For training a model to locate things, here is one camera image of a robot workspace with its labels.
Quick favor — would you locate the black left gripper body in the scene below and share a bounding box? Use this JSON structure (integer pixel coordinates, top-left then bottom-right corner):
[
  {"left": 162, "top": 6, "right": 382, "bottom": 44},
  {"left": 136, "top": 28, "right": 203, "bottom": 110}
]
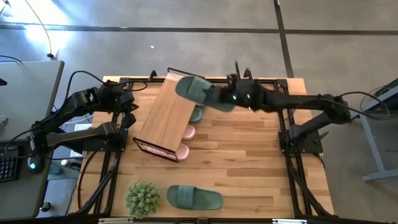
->
[{"left": 98, "top": 83, "right": 140, "bottom": 114}]

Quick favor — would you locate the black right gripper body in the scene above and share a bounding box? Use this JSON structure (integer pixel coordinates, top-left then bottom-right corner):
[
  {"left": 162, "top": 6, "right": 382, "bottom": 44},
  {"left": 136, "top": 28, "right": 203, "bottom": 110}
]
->
[{"left": 224, "top": 73, "right": 265, "bottom": 112}]

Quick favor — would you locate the small white box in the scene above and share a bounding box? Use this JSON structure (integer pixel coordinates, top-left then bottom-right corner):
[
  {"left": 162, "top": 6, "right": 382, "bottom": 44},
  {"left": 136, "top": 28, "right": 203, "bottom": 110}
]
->
[{"left": 73, "top": 123, "right": 94, "bottom": 133}]

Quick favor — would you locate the round artificial green plant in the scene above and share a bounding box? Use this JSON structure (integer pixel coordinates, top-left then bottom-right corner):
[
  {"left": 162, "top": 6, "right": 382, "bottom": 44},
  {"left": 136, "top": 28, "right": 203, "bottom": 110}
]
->
[{"left": 124, "top": 181, "right": 162, "bottom": 220}]

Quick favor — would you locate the light grey desk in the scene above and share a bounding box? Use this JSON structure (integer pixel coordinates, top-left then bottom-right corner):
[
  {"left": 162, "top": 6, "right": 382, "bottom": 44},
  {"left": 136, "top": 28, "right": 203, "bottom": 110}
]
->
[{"left": 0, "top": 60, "right": 65, "bottom": 143}]

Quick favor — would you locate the black mouse with blue light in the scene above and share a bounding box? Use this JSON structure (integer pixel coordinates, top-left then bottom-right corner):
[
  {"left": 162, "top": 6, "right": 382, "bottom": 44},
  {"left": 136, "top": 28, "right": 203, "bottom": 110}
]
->
[{"left": 27, "top": 154, "right": 44, "bottom": 174}]

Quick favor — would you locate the black keyboard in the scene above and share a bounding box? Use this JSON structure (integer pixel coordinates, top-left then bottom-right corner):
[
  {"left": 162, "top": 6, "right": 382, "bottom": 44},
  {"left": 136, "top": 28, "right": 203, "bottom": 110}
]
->
[{"left": 0, "top": 145, "right": 20, "bottom": 184}]

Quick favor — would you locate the dark grey desk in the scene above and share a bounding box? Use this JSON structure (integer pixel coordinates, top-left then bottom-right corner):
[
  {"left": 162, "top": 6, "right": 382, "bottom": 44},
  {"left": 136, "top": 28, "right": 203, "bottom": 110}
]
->
[{"left": 0, "top": 139, "right": 52, "bottom": 220}]

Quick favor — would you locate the dark flat device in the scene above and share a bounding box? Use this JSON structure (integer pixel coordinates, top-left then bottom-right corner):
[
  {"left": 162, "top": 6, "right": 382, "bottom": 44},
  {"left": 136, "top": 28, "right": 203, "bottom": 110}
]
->
[{"left": 372, "top": 77, "right": 398, "bottom": 103}]

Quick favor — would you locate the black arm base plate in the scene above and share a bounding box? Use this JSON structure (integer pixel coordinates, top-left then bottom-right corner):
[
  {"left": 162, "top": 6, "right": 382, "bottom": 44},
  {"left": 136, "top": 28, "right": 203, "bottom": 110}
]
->
[
  {"left": 82, "top": 127, "right": 128, "bottom": 153},
  {"left": 278, "top": 129, "right": 324, "bottom": 155}
]

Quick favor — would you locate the wooden shelf with black frame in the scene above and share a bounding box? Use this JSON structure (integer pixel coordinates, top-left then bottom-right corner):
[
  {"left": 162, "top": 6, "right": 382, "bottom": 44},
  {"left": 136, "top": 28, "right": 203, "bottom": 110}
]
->
[{"left": 132, "top": 67, "right": 206, "bottom": 164}]

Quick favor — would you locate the thin black floor cable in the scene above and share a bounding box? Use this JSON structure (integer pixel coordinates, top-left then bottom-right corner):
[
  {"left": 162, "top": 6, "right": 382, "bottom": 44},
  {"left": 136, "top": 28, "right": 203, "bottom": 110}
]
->
[{"left": 24, "top": 0, "right": 56, "bottom": 60}]

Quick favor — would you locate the black lever handle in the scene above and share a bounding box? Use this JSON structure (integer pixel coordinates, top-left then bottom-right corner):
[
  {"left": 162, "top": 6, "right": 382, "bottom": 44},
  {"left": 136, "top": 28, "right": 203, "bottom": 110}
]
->
[{"left": 313, "top": 131, "right": 330, "bottom": 144}]

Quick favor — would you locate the silver metal bracket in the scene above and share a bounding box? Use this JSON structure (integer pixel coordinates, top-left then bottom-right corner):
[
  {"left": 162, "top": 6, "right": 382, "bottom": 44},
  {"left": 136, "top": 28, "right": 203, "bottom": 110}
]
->
[
  {"left": 272, "top": 218, "right": 308, "bottom": 224},
  {"left": 98, "top": 217, "right": 135, "bottom": 224}
]

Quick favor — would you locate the black aluminium rig frame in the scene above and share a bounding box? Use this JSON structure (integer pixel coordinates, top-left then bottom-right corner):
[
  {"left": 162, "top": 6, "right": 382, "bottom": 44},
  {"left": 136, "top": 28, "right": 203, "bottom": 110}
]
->
[{"left": 70, "top": 76, "right": 336, "bottom": 224}]

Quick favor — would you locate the grey metal table frame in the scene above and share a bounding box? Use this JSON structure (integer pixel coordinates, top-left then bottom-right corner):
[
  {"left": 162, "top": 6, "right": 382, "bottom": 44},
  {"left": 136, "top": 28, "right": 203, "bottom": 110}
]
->
[{"left": 343, "top": 77, "right": 398, "bottom": 184}]

